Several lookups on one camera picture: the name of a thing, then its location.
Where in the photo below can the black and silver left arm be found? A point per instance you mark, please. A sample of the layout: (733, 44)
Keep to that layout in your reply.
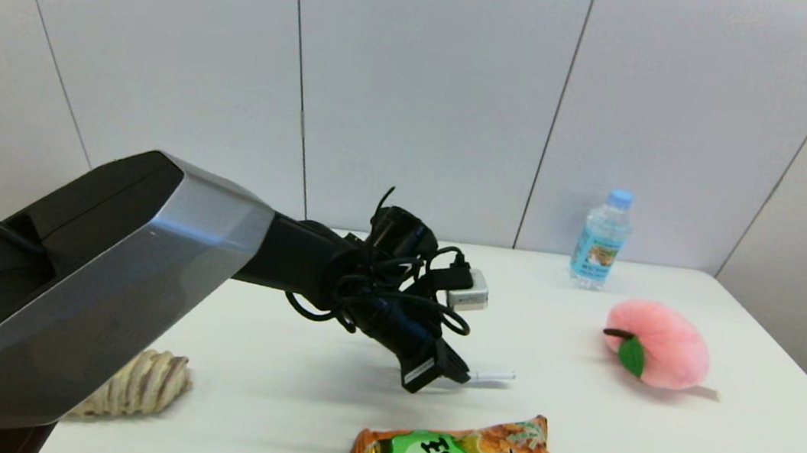
(112, 283)

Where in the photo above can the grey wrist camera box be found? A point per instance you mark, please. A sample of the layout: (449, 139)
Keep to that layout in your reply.
(471, 290)

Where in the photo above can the clear water bottle blue cap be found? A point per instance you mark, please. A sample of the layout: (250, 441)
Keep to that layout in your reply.
(599, 243)

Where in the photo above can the pink plush peach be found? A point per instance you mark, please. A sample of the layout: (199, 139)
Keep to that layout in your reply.
(666, 343)

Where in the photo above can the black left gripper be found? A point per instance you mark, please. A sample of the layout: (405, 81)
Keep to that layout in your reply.
(408, 342)

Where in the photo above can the striped brown bread roll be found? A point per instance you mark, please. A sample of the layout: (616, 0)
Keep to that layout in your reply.
(149, 384)

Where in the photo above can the white pen with black tip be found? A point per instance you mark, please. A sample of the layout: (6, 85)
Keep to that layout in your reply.
(494, 377)

